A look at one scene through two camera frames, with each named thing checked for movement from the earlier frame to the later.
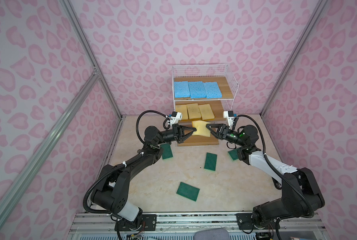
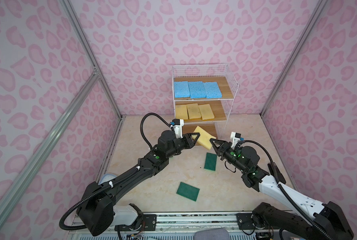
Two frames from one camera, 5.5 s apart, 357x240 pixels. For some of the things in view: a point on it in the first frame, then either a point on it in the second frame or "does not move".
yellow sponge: x=201 y=127 -> x=203 y=140
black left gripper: x=178 y=134 -> x=188 y=140
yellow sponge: x=206 y=112 does not move
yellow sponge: x=193 y=111 does not move
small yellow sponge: x=183 y=109 does not move
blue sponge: x=197 y=89 does not move
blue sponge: x=212 y=90 does not move
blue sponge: x=181 y=89 does not move
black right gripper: x=223 y=132 -> x=222 y=151
